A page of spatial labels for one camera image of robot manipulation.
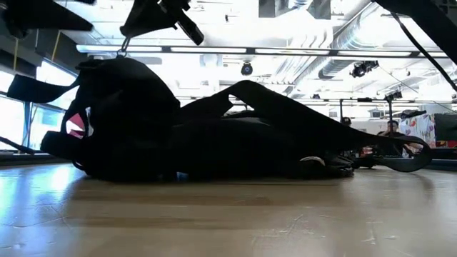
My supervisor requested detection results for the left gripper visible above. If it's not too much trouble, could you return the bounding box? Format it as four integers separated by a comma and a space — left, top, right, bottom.
119, 0, 205, 46

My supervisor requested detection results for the black backpack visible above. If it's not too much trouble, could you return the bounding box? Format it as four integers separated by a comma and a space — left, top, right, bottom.
6, 56, 433, 181

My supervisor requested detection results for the long ceiling light bar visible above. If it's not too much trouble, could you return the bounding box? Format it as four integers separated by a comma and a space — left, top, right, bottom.
76, 44, 449, 59

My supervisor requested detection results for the dark ceiling panel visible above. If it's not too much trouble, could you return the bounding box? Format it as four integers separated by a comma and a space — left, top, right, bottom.
258, 0, 331, 21

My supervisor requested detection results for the black ceiling spotlight cluster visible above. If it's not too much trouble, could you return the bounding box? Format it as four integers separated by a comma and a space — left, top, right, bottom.
349, 59, 380, 79

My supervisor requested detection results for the black light stand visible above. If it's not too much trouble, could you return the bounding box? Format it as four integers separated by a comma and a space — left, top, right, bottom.
383, 89, 403, 135

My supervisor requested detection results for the floral patterned cloth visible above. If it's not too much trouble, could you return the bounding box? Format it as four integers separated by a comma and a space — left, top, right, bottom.
398, 113, 436, 158

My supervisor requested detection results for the silver ventilation duct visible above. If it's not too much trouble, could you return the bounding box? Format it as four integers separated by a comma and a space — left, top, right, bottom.
317, 17, 365, 79

